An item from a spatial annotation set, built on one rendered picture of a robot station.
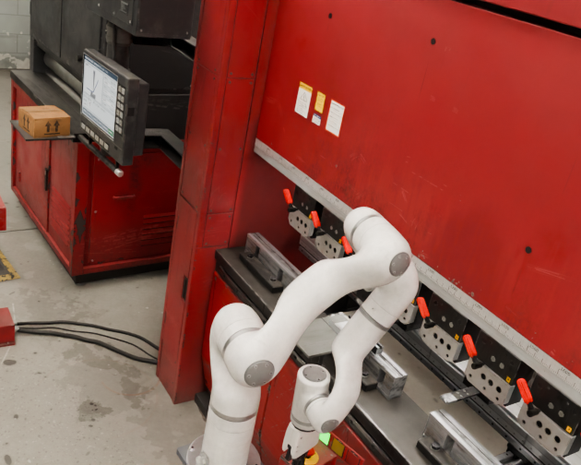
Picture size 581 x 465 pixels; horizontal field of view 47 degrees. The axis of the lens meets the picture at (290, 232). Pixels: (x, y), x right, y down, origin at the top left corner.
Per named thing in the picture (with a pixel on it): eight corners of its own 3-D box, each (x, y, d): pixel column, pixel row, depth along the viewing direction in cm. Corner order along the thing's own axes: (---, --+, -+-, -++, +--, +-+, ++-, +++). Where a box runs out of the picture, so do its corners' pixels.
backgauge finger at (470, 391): (429, 392, 215) (433, 379, 213) (484, 375, 229) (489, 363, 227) (455, 416, 206) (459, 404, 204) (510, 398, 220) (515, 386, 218)
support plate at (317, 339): (280, 327, 231) (280, 325, 231) (340, 315, 246) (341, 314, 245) (308, 358, 218) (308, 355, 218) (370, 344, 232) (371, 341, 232)
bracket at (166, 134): (119, 142, 321) (120, 128, 318) (167, 141, 334) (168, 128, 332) (148, 174, 292) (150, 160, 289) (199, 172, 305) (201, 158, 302)
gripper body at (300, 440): (309, 400, 180) (303, 431, 186) (282, 418, 174) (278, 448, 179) (329, 417, 176) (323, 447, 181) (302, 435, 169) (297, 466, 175)
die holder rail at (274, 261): (243, 251, 301) (247, 232, 297) (255, 250, 305) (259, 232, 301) (302, 311, 265) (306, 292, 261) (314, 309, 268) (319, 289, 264)
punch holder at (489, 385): (462, 375, 193) (480, 328, 186) (482, 370, 198) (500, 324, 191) (501, 410, 182) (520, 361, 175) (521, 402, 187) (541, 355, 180)
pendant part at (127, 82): (78, 128, 299) (82, 48, 283) (103, 127, 306) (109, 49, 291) (120, 166, 269) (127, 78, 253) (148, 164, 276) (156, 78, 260)
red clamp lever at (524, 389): (518, 378, 171) (533, 416, 169) (528, 375, 174) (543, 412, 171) (513, 380, 173) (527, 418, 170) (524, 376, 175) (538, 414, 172)
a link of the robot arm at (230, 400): (217, 424, 155) (231, 340, 145) (197, 374, 170) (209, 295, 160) (265, 418, 160) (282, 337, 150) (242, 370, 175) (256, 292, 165)
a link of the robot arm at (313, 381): (330, 422, 171) (314, 397, 179) (337, 383, 165) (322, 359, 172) (301, 429, 168) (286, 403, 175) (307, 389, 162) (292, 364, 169)
